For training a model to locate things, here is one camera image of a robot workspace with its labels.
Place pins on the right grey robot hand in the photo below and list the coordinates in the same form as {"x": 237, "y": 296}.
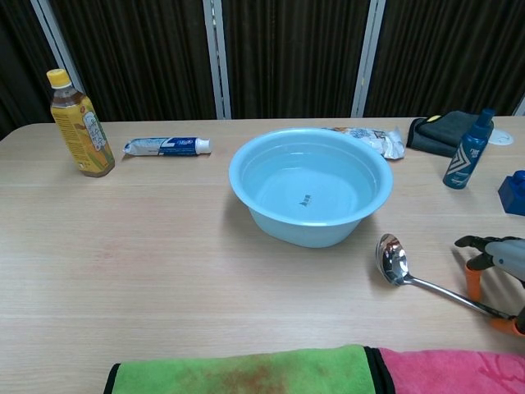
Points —
{"x": 506, "y": 256}

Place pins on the silver metal ladle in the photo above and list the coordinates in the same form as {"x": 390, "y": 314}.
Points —
{"x": 391, "y": 258}

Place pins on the light blue plastic basin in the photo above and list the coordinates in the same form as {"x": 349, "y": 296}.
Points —
{"x": 287, "y": 230}

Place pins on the blue toy brick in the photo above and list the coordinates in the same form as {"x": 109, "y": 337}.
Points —
{"x": 512, "y": 197}

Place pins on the blue spray bottle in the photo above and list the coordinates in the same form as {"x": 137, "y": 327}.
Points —
{"x": 465, "y": 160}

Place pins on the white round table grommet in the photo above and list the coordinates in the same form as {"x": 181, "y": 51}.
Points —
{"x": 503, "y": 137}

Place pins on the pink microfibre towel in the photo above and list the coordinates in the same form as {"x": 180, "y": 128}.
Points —
{"x": 451, "y": 373}

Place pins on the dark grey folded cloth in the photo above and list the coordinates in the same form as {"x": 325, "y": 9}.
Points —
{"x": 435, "y": 131}

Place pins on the white snack packet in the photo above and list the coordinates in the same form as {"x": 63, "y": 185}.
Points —
{"x": 389, "y": 145}

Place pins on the green microfibre towel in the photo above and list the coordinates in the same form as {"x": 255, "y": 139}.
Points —
{"x": 246, "y": 373}

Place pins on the white blue toothpaste tube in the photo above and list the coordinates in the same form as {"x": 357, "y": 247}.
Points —
{"x": 164, "y": 147}

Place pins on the dark pleated screen fabric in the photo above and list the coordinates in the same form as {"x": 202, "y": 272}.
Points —
{"x": 143, "y": 61}

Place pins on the yellow tea bottle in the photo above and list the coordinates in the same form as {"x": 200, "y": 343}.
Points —
{"x": 82, "y": 139}

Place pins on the grey screen frame post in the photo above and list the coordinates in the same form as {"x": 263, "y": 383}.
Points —
{"x": 521, "y": 107}
{"x": 369, "y": 57}
{"x": 217, "y": 61}
{"x": 53, "y": 33}

